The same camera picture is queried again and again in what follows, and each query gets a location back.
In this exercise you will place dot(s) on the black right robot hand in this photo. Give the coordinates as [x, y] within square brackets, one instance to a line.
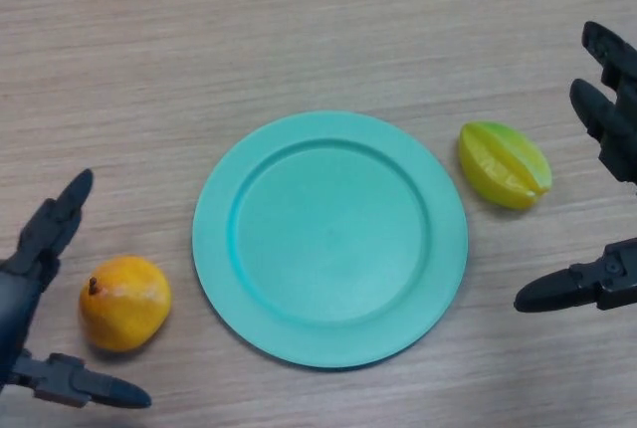
[552, 291]

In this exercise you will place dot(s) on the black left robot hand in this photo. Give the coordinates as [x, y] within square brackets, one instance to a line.
[15, 298]

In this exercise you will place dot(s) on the yellow orange pear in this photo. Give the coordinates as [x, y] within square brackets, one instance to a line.
[124, 308]

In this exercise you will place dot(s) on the green round plate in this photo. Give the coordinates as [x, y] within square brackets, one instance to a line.
[331, 249]

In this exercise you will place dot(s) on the yellow green starfruit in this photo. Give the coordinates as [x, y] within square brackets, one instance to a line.
[505, 166]

